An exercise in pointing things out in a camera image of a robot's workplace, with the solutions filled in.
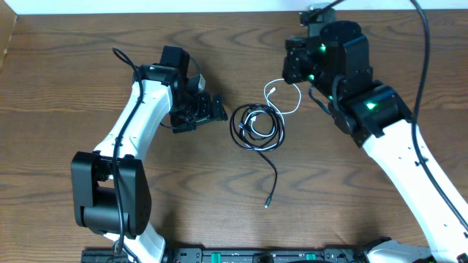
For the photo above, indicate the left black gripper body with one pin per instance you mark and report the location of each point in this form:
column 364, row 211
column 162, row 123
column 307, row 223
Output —
column 197, row 109

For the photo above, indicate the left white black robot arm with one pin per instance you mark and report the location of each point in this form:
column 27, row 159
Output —
column 110, row 190

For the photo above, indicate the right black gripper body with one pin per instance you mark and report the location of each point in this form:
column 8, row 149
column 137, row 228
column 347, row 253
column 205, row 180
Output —
column 301, row 68

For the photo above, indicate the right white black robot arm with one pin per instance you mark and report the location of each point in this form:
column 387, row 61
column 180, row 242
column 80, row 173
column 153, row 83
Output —
column 334, row 58

